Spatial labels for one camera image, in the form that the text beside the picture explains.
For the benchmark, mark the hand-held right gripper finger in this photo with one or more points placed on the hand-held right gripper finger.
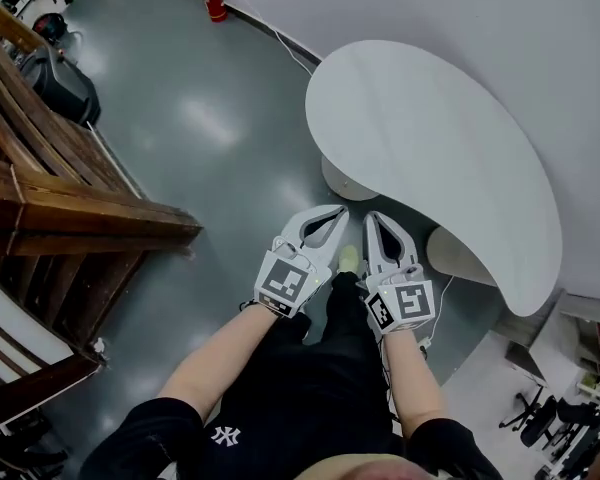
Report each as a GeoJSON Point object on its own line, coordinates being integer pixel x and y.
{"type": "Point", "coordinates": [407, 245]}
{"type": "Point", "coordinates": [374, 248]}

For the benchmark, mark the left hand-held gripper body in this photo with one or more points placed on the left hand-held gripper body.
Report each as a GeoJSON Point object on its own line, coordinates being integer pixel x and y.
{"type": "Point", "coordinates": [285, 283]}

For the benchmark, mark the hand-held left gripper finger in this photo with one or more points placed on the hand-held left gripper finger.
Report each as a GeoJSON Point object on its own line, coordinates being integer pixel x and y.
{"type": "Point", "coordinates": [295, 225]}
{"type": "Point", "coordinates": [337, 238]}

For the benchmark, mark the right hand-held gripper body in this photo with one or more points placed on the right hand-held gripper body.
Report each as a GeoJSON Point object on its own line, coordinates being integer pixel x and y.
{"type": "Point", "coordinates": [405, 303]}

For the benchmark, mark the white curved desk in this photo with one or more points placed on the white curved desk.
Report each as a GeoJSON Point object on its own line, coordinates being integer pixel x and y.
{"type": "Point", "coordinates": [430, 158]}

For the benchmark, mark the person's left forearm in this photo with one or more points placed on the person's left forearm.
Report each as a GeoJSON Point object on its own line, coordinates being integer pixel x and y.
{"type": "Point", "coordinates": [215, 363]}

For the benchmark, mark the person's right forearm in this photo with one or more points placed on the person's right forearm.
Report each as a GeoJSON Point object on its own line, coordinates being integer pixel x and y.
{"type": "Point", "coordinates": [412, 383]}

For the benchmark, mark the person's pale yellow right shoe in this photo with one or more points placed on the person's pale yellow right shoe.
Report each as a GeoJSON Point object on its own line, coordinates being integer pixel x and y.
{"type": "Point", "coordinates": [349, 259]}

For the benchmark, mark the person's black trousers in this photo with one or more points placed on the person's black trousers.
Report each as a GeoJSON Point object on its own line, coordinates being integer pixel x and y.
{"type": "Point", "coordinates": [347, 308]}

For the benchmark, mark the black t-shirt with white logo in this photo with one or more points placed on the black t-shirt with white logo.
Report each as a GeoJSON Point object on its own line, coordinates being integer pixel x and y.
{"type": "Point", "coordinates": [300, 408]}

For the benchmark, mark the grey shelf unit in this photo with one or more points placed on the grey shelf unit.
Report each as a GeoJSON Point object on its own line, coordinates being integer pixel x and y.
{"type": "Point", "coordinates": [565, 338]}

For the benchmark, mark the black office chair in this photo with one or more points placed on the black office chair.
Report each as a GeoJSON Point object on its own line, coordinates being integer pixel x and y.
{"type": "Point", "coordinates": [545, 420]}

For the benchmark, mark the white striped curved panel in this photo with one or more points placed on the white striped curved panel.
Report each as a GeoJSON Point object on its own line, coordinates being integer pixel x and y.
{"type": "Point", "coordinates": [15, 328]}

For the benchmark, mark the black equipment rack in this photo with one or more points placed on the black equipment rack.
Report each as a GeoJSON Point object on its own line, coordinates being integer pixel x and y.
{"type": "Point", "coordinates": [15, 453]}

